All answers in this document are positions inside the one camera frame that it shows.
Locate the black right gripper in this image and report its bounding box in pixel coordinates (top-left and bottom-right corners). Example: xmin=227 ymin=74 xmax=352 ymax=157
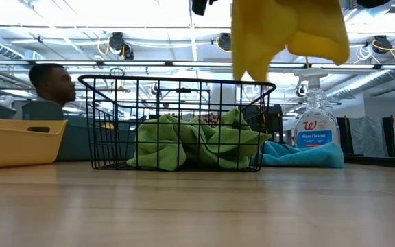
xmin=192 ymin=0 xmax=219 ymax=16

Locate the green microfiber towel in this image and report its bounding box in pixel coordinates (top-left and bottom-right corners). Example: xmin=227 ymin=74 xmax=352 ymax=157
xmin=126 ymin=114 xmax=189 ymax=172
xmin=178 ymin=108 xmax=272 ymax=170

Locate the blue microfiber towel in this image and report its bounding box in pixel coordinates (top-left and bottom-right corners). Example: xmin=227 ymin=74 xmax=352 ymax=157
xmin=252 ymin=141 xmax=345 ymax=169

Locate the black equipment cabinet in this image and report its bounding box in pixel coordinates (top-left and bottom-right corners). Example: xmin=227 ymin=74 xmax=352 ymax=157
xmin=241 ymin=104 xmax=285 ymax=154

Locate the person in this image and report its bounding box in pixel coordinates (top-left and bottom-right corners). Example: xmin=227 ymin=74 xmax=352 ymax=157
xmin=28 ymin=63 xmax=77 ymax=108

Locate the clear glass cleaner spray bottle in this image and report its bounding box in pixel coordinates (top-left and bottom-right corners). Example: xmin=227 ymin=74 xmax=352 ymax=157
xmin=293 ymin=67 xmax=342 ymax=150

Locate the teal plastic basket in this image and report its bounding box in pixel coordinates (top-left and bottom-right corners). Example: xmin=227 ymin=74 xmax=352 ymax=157
xmin=56 ymin=115 xmax=137 ymax=162

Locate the grey hanging cloth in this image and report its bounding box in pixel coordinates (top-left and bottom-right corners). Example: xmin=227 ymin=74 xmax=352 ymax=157
xmin=349 ymin=116 xmax=384 ymax=158

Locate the yellow plastic basket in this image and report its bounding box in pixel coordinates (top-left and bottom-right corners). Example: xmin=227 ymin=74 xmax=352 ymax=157
xmin=0 ymin=106 xmax=69 ymax=171

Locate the black ceiling cord reel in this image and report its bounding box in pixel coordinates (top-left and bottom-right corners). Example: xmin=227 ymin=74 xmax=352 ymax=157
xmin=372 ymin=34 xmax=393 ymax=55
xmin=217 ymin=32 xmax=232 ymax=52
xmin=109 ymin=32 xmax=135 ymax=61

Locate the black wire basket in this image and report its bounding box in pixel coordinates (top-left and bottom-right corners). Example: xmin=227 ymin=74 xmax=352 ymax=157
xmin=77 ymin=74 xmax=277 ymax=172

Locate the silver air duct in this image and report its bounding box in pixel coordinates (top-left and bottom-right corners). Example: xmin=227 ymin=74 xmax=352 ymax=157
xmin=326 ymin=56 xmax=395 ymax=100

